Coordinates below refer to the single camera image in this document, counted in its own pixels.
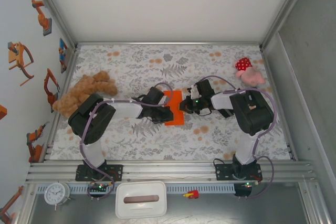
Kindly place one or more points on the blue conveyor wall sticker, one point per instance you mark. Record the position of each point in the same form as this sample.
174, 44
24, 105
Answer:
63, 51

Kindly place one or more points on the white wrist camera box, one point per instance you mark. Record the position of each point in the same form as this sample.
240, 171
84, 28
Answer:
195, 91
165, 100

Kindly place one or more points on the small controller board with LEDs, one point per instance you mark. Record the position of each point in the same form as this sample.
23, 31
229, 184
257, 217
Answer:
99, 187
249, 184

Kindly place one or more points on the orange paper sheet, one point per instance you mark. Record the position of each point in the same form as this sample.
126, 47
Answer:
174, 119

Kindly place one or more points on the white alarm clock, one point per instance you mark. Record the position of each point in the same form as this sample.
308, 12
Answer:
53, 193

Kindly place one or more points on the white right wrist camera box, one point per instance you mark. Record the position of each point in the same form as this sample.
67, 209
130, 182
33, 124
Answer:
195, 91

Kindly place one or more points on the orange clamp wall sticker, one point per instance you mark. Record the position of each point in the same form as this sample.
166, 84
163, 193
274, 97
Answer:
14, 57

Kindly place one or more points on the floral printed table mat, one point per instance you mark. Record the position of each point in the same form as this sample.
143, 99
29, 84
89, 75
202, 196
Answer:
168, 58

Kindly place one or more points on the white tissue box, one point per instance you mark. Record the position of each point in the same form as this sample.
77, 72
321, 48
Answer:
141, 209

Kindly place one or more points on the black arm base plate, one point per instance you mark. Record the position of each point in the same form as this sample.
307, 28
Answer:
221, 172
116, 171

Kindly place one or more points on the brown teddy bear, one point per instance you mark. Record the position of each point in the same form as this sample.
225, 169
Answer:
76, 93

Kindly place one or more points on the orange block wall sticker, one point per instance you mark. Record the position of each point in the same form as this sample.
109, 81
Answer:
2, 112

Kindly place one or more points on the aluminium enclosure frame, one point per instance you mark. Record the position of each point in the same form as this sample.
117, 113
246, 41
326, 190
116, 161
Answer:
168, 170

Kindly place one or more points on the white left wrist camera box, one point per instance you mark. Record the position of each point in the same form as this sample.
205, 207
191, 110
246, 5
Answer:
165, 100

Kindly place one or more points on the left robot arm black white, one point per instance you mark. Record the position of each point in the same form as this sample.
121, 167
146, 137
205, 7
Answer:
92, 119

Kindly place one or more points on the pink plush toy, dotted cap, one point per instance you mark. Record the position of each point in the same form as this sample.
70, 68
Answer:
250, 75

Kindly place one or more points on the small red yellow toy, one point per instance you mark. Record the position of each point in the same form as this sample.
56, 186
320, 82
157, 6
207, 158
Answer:
193, 195

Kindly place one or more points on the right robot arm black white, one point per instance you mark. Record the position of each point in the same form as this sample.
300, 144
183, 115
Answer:
252, 113

